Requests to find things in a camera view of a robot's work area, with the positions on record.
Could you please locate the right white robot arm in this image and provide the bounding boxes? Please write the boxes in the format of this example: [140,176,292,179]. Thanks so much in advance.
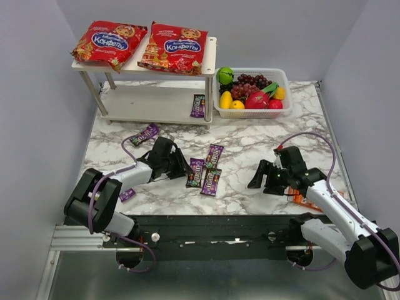
[247,146,399,289]

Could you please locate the purple m&m pack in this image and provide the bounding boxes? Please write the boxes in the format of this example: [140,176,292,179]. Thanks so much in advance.
[204,144,224,169]
[201,169,222,197]
[186,157,204,188]
[190,94,206,118]
[129,123,159,147]
[119,188,136,203]

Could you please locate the red toy apple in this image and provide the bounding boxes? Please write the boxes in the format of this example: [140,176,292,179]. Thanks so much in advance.
[267,99,283,109]

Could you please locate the yellow toy mango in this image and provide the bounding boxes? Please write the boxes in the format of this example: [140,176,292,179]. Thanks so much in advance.
[219,91,233,109]

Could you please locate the dark purple toy grapes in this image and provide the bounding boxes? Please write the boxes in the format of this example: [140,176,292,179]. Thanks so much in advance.
[237,73,273,89]

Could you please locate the white plastic fruit basket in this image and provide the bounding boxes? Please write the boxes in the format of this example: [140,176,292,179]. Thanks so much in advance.
[213,67,293,119]

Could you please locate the aluminium frame rail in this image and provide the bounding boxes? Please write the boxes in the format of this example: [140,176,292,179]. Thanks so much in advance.
[51,224,306,253]

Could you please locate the yellow toy lemon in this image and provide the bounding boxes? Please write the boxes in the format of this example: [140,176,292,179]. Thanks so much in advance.
[229,100,245,109]

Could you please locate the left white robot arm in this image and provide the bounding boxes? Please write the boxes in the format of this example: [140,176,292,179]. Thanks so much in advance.
[64,137,191,237]

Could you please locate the orange snack box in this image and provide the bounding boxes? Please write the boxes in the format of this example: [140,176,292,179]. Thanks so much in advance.
[287,187,344,213]

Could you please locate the pink toy dragon fruit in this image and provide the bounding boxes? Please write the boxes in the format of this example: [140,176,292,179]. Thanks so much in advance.
[244,82,279,109]

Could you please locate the green toy ball fruit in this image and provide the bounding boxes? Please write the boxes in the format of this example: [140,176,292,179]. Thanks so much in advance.
[216,67,234,85]

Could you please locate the red toy grapes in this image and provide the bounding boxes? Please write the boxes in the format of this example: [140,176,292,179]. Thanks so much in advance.
[231,83,259,100]

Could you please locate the orange yellow toy fruit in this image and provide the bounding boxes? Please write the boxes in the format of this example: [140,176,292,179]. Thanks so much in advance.
[273,86,286,101]

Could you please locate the red candy bag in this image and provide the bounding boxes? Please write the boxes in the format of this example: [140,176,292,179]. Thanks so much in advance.
[137,22,208,76]
[71,21,148,73]

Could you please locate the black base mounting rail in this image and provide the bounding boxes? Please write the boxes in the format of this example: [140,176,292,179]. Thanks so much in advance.
[64,214,326,262]

